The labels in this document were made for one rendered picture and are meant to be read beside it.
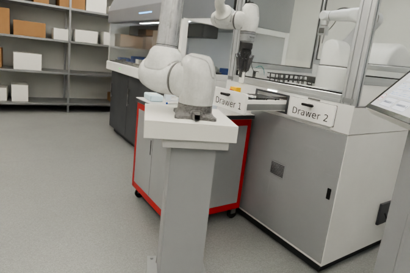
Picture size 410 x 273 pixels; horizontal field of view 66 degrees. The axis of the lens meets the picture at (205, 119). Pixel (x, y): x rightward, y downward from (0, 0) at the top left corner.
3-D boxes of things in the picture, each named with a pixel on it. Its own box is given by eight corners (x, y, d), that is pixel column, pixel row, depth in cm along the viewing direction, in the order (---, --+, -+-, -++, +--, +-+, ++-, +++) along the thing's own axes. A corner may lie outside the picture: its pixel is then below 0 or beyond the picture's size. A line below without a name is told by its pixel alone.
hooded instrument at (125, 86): (165, 185, 264) (186, -42, 229) (102, 129, 414) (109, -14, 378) (268, 169, 332) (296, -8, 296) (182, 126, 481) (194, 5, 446)
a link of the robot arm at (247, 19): (260, 33, 181) (239, 31, 188) (263, 5, 178) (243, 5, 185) (252, 31, 172) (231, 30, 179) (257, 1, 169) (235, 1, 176)
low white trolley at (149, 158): (165, 239, 189) (177, 116, 174) (129, 195, 239) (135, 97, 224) (239, 219, 221) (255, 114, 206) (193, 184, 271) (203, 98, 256)
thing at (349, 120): (348, 134, 154) (354, 106, 151) (224, 99, 236) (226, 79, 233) (431, 128, 207) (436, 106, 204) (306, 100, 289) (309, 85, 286)
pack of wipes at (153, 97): (163, 102, 215) (163, 95, 214) (149, 101, 211) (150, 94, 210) (156, 98, 228) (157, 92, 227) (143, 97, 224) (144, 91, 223)
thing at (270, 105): (244, 111, 169) (246, 100, 168) (216, 102, 190) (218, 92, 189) (293, 111, 192) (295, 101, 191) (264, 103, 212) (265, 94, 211)
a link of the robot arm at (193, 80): (200, 108, 130) (207, 54, 125) (166, 100, 139) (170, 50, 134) (219, 105, 143) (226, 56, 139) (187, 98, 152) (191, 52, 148)
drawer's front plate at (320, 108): (330, 127, 160) (335, 106, 158) (287, 114, 183) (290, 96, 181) (333, 127, 161) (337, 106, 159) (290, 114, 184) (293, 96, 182)
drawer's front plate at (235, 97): (243, 114, 167) (246, 94, 165) (212, 104, 191) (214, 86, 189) (246, 114, 168) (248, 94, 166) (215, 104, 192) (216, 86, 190)
